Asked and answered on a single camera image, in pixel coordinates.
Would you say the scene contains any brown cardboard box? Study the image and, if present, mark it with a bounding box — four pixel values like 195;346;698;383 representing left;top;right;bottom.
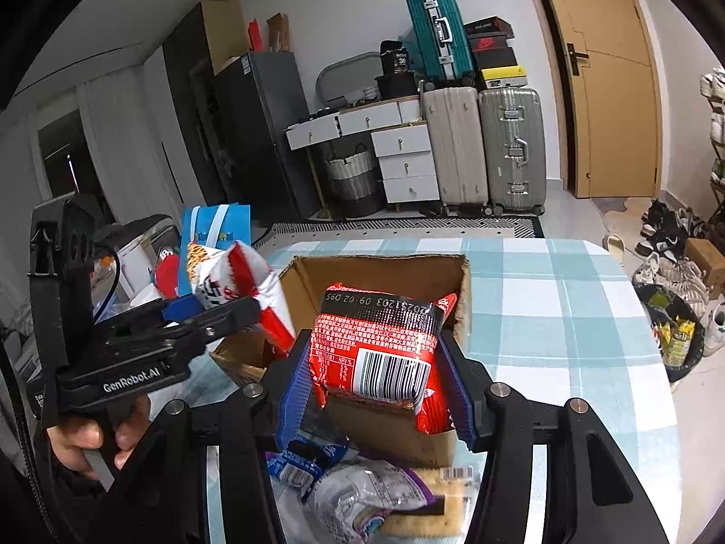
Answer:
209;254;472;468

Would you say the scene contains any row of shoes on rack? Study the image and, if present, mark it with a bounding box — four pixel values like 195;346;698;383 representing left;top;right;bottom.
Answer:
699;65;725;182

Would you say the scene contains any yellow black shoebox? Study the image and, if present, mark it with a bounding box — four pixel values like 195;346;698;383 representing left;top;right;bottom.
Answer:
480;65;527;90

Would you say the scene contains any blue cookie packet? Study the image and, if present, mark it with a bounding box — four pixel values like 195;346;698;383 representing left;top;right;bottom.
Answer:
265;439;348;491

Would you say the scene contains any small cardboard box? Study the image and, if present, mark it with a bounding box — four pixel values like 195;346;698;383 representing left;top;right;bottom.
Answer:
684;237;725;285

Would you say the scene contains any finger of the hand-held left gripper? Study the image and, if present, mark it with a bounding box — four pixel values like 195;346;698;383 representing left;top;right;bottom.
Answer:
159;295;262;359
107;293;208;332

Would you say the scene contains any blue cartoon gift bag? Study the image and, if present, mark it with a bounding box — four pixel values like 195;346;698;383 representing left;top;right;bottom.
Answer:
180;203;253;298

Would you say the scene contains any black shoebox red lid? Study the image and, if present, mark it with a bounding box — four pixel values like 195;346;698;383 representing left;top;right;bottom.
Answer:
464;17;513;38

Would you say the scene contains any plain black shoebox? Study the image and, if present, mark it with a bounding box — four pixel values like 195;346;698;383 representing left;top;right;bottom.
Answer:
473;46;519;72

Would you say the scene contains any shoe rack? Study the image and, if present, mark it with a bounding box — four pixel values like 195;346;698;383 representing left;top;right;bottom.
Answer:
699;68;725;222

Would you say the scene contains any tall dark cabinet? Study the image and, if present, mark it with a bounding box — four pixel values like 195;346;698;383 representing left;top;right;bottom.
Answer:
162;0;250;210

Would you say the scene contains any red white noodle snack packet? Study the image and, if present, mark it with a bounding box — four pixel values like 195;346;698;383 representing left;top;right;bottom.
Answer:
180;239;296;352

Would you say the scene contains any dark grey refrigerator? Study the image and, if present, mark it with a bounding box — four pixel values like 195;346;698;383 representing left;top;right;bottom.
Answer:
214;51;321;222

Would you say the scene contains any white kettle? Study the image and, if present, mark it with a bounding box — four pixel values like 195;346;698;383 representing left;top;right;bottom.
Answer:
110;215;182;301

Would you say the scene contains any beige suitcase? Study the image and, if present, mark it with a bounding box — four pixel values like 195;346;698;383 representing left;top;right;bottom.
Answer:
420;85;489;216

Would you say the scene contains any small red snack packet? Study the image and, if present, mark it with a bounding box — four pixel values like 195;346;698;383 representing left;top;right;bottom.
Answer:
309;282;459;436

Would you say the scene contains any teal suitcase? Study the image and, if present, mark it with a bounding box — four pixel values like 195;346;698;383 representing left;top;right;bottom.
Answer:
405;0;475;83

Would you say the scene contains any grey oval mirror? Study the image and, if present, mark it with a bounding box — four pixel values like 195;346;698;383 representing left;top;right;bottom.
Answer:
315;52;392;108

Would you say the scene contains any silver suitcase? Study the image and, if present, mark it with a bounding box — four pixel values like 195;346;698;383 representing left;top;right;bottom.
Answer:
477;87;546;216

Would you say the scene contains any clear cracker packet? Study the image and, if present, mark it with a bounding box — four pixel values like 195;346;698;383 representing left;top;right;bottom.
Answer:
379;466;478;534

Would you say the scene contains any beige slipper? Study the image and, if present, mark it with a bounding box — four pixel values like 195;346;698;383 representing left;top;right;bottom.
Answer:
602;233;627;266

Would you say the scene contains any person's left forearm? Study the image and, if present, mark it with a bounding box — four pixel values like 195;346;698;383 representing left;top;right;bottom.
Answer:
0;447;63;544

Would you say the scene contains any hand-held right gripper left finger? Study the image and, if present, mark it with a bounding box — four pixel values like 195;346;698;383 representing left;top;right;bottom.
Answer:
121;329;315;544

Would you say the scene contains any checked tablecloth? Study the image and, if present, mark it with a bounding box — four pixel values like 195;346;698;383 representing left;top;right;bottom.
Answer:
187;235;683;544

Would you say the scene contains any black cable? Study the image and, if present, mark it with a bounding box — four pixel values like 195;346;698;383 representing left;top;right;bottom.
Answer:
91;241;120;324

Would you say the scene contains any newspaper print snack packet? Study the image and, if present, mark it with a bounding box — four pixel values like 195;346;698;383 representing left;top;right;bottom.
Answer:
306;453;438;544

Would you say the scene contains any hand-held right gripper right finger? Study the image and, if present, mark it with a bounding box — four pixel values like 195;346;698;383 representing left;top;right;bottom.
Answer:
436;329;672;544

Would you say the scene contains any brown paper bag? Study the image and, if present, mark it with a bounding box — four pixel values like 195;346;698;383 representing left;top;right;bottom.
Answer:
266;12;291;52

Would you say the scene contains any woven laundry basket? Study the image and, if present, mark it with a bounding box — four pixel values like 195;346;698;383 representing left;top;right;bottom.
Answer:
324;143;383;219

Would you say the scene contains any black trash bin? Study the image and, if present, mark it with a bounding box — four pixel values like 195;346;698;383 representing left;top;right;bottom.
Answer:
633;282;706;383

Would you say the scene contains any black box white label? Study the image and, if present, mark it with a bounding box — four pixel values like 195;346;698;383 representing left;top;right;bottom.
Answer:
379;39;411;76

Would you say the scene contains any white drawer dresser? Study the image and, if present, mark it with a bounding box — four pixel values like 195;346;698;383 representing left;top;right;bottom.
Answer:
285;96;441;205

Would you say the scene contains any person's left hand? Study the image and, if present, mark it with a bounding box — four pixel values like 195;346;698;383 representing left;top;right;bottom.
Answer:
46;395;153;480

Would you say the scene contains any pile of shoes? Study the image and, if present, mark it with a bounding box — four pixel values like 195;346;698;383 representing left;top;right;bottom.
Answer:
631;198;725;358

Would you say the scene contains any white curtain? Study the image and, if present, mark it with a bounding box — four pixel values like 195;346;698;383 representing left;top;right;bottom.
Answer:
76;65;188;228

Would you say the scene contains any black door handle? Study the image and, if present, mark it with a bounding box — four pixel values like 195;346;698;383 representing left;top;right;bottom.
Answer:
566;42;590;76

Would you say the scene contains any wooden door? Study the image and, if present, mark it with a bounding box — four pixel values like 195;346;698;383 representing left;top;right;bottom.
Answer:
529;0;663;199

